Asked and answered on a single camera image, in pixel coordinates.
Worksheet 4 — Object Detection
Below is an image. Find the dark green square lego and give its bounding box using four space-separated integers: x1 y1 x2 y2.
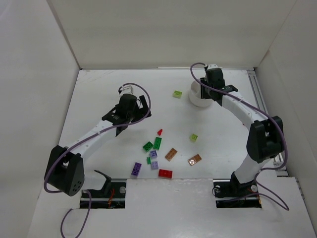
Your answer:
142 141 154 152

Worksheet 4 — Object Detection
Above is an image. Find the small lime green lego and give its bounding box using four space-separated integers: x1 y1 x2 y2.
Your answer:
190 133 198 142

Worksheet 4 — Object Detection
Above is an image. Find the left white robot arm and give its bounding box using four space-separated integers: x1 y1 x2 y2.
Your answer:
44 93 151 196

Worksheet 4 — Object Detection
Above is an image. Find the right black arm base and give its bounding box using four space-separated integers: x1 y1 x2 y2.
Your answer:
212 174 262 208

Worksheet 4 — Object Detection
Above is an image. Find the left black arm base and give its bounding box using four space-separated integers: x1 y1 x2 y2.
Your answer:
79 170 127 209

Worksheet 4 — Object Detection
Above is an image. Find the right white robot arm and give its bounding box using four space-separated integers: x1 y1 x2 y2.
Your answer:
200 66 284 198

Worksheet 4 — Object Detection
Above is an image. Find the white round divided container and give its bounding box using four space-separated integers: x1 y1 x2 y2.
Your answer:
189 81 212 108

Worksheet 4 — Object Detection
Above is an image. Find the light purple lego brick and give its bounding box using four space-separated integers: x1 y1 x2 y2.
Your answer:
149 150 158 159

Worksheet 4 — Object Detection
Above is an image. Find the dark purple lego brick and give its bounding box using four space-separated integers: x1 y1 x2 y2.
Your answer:
131 162 142 177

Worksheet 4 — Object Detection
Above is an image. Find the pale lavender lego brick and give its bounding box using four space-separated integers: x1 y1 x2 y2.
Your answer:
151 161 159 170

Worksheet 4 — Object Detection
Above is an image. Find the red rectangular lego brick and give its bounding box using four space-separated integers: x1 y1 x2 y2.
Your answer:
158 169 173 179

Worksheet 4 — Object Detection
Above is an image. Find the brown orange lego plate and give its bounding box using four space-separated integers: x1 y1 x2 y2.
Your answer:
188 154 202 166

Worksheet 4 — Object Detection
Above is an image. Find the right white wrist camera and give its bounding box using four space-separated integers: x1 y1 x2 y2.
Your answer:
204 64 218 70

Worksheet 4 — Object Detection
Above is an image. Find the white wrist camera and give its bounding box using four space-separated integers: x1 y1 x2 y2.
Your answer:
118 85 134 97
204 64 218 70

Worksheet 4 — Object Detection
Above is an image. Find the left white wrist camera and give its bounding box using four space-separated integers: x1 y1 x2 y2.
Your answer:
118 85 134 97

